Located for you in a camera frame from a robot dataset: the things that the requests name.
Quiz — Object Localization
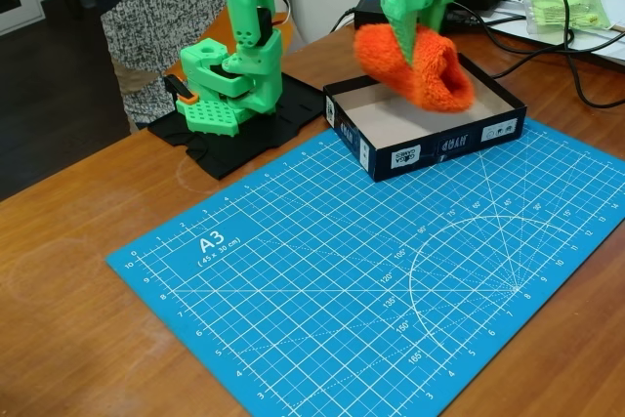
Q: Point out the black power cable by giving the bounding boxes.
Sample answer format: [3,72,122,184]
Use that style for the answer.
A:
[565,45,625,108]
[491,0,575,81]
[446,0,625,55]

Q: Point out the person in speckled grey garment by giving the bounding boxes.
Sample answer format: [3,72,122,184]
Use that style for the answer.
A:
[80,0,235,131]

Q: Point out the white paper sheets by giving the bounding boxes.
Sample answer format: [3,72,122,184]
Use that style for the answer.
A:
[491,0,625,67]

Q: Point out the orange terry wristband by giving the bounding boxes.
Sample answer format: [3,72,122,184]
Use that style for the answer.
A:
[353,23,477,114]

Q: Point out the orange and black clamp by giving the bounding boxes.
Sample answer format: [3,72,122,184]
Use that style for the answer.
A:
[163,73,199,106]

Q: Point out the plastic bag of green parts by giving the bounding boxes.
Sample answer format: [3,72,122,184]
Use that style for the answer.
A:
[524,0,614,38]

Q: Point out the blue A3 cutting mat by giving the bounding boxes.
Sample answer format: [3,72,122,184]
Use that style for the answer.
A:
[105,116,625,417]

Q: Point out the red white black servo cable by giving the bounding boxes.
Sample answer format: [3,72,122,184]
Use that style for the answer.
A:
[270,0,295,28]

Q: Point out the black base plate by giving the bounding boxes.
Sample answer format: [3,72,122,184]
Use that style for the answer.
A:
[146,69,327,182]

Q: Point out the thin black adapter cable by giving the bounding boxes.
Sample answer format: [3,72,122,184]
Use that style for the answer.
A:
[330,5,357,35]

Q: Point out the dark blue cardboard box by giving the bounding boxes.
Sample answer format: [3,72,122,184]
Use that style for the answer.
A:
[322,52,528,184]

